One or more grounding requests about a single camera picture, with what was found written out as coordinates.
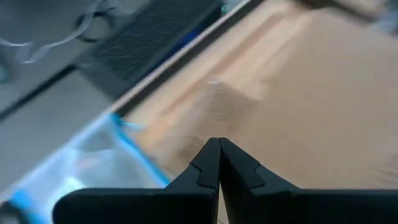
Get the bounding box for blue and white bubble mailer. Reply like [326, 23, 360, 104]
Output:
[0, 113, 171, 224]

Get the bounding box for white floor cable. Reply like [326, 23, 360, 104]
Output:
[0, 0, 105, 65]

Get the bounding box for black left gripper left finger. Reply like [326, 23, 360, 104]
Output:
[52, 138, 221, 224]

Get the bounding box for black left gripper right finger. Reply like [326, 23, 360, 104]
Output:
[219, 138, 398, 224]

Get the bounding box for black floor cable coil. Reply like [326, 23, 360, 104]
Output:
[74, 8, 121, 44]

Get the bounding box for brown cardboard shipping box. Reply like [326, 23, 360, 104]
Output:
[123, 0, 398, 224]

